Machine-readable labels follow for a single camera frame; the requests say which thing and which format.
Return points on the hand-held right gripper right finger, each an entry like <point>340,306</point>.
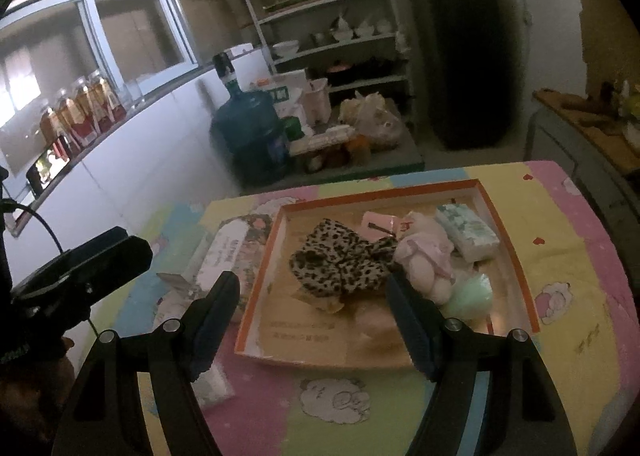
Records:
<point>412,331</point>

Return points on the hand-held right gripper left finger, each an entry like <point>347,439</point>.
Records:
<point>212,331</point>

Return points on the mint green sponge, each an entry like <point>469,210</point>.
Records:
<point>470,296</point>

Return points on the orange rimmed cardboard tray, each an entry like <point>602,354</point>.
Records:
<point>310,336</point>

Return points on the leopard print hair bow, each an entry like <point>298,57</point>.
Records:
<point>330,261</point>

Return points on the white green tissue pack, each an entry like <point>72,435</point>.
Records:
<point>467,233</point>

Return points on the pink cloth packet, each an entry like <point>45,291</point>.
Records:
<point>375,223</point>

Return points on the clear plastic packet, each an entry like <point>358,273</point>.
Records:
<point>215,388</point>

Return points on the small white box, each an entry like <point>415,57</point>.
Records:
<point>175,282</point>

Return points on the pink white wipes pack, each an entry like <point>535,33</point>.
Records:
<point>230,246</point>

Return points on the black smartphone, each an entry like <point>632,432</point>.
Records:
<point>44,170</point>

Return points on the row of amber bottles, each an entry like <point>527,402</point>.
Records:
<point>75,110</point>

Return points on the green low table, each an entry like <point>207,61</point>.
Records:
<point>400,160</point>

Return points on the blue water jug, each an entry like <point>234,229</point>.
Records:
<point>245,130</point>

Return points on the flat printed box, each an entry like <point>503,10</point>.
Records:
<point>320,140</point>

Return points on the clear plastic bag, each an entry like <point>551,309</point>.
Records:
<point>370,115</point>

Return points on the white green carton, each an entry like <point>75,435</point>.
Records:
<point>285,95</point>

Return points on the pale pink bucket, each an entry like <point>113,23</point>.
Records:
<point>317,100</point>

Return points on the dark refrigerator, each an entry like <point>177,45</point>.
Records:
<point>455,60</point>

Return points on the wooden board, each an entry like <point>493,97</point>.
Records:
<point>575,108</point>

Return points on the white ceramic dishes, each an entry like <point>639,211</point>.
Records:
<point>345,30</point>

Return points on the flower vase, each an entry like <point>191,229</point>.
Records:
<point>627,110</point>

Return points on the grey metal shelf rack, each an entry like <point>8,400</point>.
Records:
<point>320,3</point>

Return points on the cardboard sheet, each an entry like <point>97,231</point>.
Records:
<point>605,35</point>

